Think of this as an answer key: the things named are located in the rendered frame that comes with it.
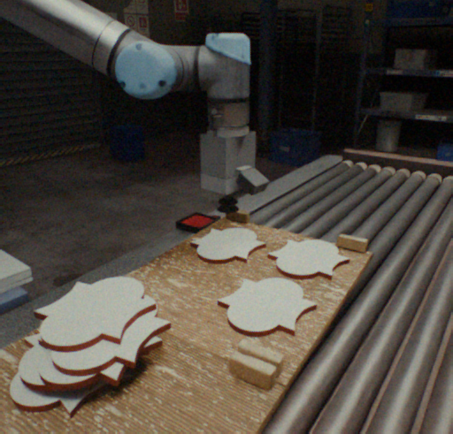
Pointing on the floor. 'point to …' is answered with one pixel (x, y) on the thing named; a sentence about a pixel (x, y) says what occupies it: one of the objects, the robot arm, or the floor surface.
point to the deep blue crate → (294, 146)
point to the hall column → (265, 83)
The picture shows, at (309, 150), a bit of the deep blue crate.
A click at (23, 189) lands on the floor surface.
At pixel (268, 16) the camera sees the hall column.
